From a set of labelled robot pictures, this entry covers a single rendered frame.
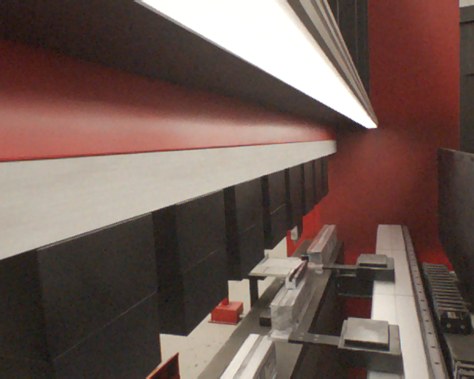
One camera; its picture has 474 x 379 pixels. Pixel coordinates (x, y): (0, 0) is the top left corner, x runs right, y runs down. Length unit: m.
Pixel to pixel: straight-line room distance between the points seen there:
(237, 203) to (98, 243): 0.34
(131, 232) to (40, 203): 0.11
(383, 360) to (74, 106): 0.67
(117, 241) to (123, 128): 0.11
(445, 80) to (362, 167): 0.55
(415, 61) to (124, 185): 1.87
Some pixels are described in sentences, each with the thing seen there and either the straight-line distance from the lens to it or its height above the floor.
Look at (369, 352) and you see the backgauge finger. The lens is 0.82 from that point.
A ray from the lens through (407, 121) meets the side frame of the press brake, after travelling 2.12.
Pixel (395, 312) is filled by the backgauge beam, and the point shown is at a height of 0.98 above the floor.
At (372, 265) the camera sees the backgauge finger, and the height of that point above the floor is 1.03.
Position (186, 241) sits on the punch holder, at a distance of 0.50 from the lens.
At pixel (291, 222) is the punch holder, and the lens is 1.07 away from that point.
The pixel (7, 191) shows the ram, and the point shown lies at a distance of 0.31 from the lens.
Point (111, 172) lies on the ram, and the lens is 0.38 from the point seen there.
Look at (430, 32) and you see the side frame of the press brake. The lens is 2.18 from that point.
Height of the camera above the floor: 1.40
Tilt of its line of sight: 6 degrees down
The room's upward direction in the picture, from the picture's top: 3 degrees counter-clockwise
